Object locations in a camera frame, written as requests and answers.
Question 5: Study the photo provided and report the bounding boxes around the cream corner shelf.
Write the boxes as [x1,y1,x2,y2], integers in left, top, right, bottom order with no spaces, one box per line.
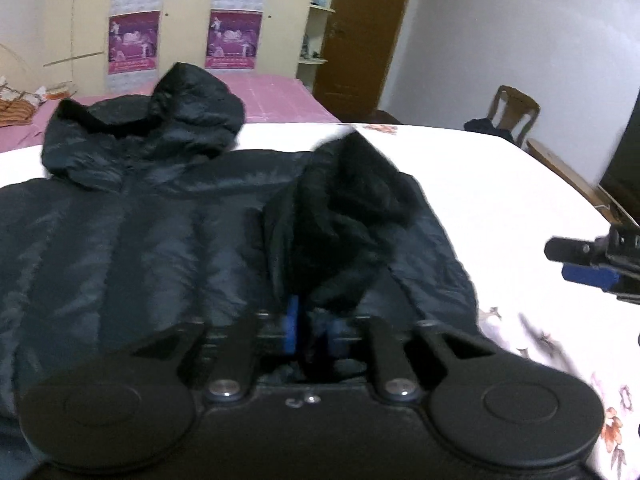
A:
[297,0,349,92]

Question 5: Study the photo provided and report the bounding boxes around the orange striped cloth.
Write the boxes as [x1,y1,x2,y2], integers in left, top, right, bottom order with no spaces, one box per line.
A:
[0,75,52,129]

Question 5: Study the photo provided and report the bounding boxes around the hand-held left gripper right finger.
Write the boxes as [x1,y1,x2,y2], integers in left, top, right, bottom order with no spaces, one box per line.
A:
[324,312,502,406]

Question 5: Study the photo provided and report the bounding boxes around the cream wardrobe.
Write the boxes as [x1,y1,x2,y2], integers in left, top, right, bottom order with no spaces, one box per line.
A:
[42,0,322,102]

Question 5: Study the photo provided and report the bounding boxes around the wooden chair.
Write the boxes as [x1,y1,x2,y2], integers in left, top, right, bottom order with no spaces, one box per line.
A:
[484,85,542,149]

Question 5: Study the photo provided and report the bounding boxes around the brown wooden door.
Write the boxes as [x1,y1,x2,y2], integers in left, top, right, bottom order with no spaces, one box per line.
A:
[312,0,419,122]

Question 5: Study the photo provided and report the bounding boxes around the dark clothes on chair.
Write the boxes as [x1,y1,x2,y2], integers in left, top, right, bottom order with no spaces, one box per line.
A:
[463,117,517,144]

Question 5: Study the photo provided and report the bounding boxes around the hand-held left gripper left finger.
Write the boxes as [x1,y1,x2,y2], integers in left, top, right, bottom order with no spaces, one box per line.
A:
[121,295,301,406]

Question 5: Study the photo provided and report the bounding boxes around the black hooded puffer jacket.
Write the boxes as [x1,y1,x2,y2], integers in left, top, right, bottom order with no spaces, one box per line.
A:
[0,62,483,480]

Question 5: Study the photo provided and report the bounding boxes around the white floral bed sheet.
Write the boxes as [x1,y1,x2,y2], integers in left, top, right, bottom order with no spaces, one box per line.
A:
[0,120,640,480]

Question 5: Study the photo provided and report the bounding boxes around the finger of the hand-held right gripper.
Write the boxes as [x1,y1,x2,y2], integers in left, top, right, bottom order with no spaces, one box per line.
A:
[560,261,623,292]
[544,236,608,264]

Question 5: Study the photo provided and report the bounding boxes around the black television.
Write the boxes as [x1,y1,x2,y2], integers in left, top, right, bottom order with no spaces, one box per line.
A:
[598,89,640,222]

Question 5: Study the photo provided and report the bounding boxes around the pink bed cover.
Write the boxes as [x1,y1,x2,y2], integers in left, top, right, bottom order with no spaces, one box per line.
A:
[0,72,342,154]

